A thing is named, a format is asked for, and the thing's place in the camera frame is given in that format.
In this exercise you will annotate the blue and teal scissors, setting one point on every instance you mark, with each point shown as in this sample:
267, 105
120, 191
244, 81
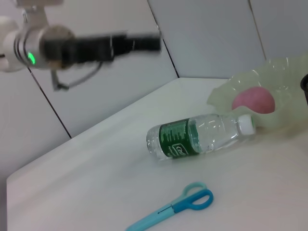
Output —
185, 204

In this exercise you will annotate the black mesh pen holder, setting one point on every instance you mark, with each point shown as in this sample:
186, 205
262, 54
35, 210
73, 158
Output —
305, 89

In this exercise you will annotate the translucent green fruit bowl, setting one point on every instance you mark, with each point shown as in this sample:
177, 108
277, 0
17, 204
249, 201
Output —
284, 77

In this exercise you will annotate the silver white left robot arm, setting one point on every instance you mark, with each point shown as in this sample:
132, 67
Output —
21, 45

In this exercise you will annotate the pink peach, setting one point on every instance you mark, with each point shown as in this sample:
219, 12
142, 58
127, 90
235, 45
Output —
255, 99

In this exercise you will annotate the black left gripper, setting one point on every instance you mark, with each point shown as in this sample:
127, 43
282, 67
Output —
79, 49

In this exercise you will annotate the clear green-label water bottle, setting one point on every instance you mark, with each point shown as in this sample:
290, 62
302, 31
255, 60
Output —
183, 137

